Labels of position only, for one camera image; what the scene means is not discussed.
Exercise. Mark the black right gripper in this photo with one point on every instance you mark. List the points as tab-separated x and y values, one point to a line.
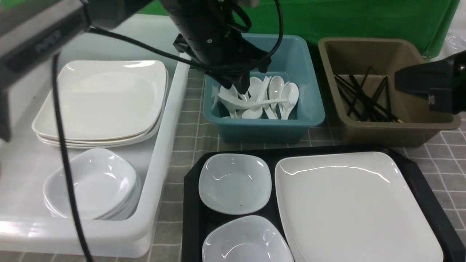
432	82

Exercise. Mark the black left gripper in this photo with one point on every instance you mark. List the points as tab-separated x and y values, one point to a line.
222	51

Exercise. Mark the small grey bowl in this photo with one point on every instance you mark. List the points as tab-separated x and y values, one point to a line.
235	184
246	239

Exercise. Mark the large white rice plate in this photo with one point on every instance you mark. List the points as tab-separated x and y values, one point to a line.
353	207

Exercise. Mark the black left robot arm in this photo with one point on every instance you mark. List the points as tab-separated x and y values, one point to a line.
36	30

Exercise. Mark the top stacked white plate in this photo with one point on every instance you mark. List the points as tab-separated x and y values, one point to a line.
74	72

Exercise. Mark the clear plastic bag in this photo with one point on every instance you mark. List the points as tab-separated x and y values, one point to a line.
454	43

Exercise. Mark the green cloth backdrop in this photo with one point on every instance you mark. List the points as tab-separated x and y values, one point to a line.
424	23

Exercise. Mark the teal plastic bin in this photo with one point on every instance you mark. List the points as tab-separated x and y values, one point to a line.
292	62

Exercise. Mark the grey checked tablecloth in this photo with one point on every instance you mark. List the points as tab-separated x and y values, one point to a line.
189	145

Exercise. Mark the black chopsticks in bin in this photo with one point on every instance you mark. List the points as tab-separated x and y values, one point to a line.
374	108

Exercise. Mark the brown plastic bin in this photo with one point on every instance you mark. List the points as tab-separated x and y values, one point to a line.
370	61

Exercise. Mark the stack of white plates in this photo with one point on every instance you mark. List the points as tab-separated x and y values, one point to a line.
109	142

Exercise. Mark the stack of white bowls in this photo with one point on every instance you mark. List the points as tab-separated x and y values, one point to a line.
106	186

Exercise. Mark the large white plastic bin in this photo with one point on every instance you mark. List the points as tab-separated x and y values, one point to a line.
150	158

